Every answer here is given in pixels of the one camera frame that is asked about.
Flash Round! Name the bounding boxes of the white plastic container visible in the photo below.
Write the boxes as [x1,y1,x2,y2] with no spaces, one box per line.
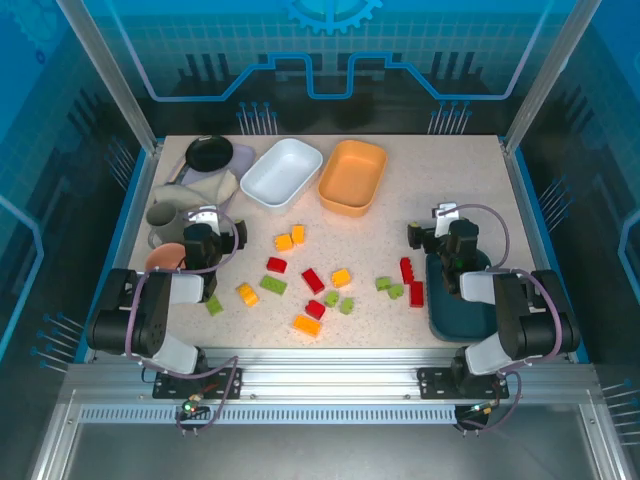
[239,137,324,216]

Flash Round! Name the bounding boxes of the teal plastic container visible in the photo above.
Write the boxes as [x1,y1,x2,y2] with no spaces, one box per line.
[424,248,501,342]

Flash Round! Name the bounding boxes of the orange plastic container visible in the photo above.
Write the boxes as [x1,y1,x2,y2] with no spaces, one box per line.
[317,139,389,219]

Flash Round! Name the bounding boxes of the orange lego brick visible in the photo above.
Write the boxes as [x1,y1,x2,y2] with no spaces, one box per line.
[292,313,322,338]

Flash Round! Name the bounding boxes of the pink mug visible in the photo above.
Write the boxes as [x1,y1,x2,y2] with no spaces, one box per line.
[144,242,189,274]

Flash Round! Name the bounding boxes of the grey mug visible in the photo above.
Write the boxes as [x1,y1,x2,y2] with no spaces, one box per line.
[145,200,189,250]

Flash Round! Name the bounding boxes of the beige cloth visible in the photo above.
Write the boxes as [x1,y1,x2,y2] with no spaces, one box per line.
[152,168,240,207]

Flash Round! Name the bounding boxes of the black round pan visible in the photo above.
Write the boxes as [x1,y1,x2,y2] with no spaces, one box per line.
[184,135,235,174]

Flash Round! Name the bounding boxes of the small led circuit board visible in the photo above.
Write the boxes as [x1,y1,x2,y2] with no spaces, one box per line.
[457,399,501,421]
[177,394,211,419]

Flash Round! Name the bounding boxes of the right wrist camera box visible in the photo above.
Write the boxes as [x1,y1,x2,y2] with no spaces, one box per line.
[433,201,460,239]

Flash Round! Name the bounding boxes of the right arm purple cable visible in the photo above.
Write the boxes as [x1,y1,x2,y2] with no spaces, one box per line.
[437,203,574,434]

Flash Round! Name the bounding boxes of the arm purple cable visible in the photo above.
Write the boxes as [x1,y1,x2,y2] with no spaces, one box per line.
[124,209,240,436]
[437,203,574,434]

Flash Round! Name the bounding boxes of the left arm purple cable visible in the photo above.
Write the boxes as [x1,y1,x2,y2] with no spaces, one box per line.
[124,209,240,436]

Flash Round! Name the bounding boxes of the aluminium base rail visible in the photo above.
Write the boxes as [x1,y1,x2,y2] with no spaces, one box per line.
[62,347,604,426]

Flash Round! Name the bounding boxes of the slotted aluminium cable duct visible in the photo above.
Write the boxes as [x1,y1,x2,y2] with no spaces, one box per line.
[78,405,459,426]

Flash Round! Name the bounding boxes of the aluminium frame post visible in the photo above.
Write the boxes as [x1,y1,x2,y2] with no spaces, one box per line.
[502,0,604,154]
[55,0,164,154]

